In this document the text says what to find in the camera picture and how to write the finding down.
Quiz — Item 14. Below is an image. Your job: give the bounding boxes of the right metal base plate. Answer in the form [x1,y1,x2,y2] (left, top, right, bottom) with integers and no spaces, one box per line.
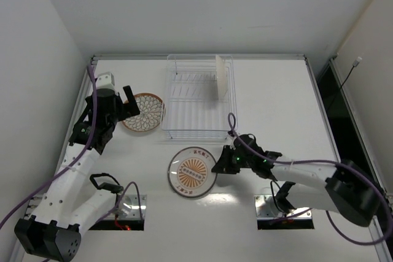
[254,195,312,221]

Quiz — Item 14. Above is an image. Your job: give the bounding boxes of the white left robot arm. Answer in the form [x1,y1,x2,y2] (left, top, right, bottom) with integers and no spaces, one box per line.
[14,84,140,261]

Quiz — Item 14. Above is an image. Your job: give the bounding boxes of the aluminium table frame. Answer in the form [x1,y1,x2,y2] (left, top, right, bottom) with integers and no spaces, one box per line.
[9,53,393,262]

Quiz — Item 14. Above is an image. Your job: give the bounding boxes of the metal base plate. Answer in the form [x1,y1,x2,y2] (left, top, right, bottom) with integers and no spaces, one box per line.
[24,194,147,220]
[254,195,312,221]

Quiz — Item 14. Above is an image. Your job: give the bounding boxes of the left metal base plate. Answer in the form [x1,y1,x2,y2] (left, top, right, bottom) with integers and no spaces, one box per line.
[24,194,147,220]

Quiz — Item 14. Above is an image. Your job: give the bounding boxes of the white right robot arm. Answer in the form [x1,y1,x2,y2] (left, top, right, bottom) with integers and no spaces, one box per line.
[211,134,380,227]

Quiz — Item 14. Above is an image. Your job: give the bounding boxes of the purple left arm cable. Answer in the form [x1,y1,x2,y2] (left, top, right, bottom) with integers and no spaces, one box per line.
[0,64,145,229]

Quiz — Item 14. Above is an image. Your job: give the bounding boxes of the black wall cable white plug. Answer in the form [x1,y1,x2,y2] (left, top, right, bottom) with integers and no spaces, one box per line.
[326,56,362,112]

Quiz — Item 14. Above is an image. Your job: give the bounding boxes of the green rimmed sunburst plate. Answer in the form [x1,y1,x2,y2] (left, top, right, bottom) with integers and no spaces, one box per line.
[167,147,217,199]

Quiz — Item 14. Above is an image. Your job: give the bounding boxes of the white wire dish rack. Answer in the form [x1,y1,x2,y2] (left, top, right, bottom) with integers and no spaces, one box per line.
[161,54,236,141]

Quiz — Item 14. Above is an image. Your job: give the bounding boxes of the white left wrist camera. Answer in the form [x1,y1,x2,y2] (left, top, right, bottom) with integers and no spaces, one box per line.
[95,72,115,91]

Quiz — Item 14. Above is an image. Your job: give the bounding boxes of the orange rimmed flower plate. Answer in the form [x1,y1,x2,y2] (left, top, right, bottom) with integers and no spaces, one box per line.
[215,55,228,101]

